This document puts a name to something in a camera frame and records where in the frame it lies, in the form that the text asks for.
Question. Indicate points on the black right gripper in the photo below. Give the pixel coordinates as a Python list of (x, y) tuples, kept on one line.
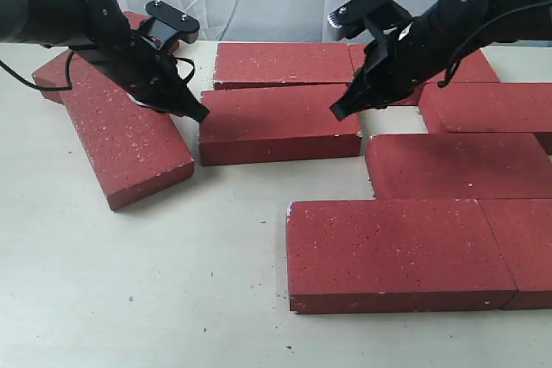
[(393, 68)]

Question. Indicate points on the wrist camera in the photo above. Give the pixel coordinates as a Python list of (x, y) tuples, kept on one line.
[(166, 24), (377, 17)]

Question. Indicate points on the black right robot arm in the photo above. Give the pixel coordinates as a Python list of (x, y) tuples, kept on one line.
[(453, 29)]

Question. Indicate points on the red brick front row right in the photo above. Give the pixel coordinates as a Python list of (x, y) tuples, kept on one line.
[(522, 229)]

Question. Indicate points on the red brick third row right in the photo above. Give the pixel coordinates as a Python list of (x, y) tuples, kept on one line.
[(458, 166)]

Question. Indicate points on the red brick back row right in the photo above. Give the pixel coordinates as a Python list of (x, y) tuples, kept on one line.
[(475, 68)]

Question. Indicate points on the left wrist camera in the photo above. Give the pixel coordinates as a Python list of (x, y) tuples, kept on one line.
[(166, 24)]

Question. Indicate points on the red brick front row left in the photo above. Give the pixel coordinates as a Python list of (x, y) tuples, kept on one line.
[(390, 256)]

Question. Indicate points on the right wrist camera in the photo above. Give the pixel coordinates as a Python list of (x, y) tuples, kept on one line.
[(377, 17)]

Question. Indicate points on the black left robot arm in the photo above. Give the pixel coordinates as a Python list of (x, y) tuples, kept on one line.
[(73, 24)]

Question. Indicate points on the red brick back row left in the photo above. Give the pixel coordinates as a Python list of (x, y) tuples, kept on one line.
[(259, 64)]

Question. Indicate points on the red brick second row right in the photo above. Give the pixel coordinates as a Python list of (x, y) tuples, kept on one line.
[(489, 108)]

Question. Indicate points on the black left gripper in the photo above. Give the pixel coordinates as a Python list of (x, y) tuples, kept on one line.
[(147, 74)]

